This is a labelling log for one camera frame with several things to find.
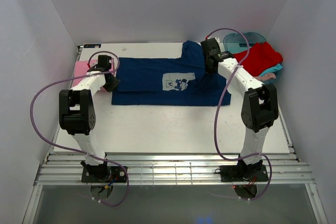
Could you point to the light pink t-shirt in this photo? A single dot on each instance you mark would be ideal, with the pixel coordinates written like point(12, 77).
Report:
point(266, 77)

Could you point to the aluminium frame rail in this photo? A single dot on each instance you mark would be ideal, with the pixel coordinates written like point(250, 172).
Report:
point(173, 170)

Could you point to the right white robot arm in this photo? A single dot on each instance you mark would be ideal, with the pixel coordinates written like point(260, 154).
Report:
point(259, 111)

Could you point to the teal plastic basket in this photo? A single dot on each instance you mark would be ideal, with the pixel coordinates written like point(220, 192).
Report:
point(238, 46)

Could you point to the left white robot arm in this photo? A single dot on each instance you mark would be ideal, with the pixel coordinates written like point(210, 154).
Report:
point(76, 110)

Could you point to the red t-shirt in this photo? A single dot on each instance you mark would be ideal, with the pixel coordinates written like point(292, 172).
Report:
point(261, 57)

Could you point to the folded pink t-shirt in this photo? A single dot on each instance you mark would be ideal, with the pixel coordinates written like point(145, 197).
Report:
point(81, 68)

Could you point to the light blue t-shirt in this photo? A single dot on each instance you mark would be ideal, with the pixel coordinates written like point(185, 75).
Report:
point(273, 69)

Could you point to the blue label sticker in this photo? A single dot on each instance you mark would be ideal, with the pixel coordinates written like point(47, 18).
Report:
point(92, 46)

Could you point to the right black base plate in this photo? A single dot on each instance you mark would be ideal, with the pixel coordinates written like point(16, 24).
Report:
point(232, 173)

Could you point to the blue mickey t-shirt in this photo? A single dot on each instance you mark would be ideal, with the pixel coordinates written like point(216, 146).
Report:
point(181, 81)

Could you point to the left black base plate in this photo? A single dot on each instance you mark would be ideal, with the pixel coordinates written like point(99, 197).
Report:
point(103, 174)

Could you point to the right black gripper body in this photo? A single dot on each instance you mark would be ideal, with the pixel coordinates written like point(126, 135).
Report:
point(210, 71)

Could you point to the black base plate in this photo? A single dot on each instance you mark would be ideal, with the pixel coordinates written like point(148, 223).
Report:
point(232, 173)
point(103, 174)

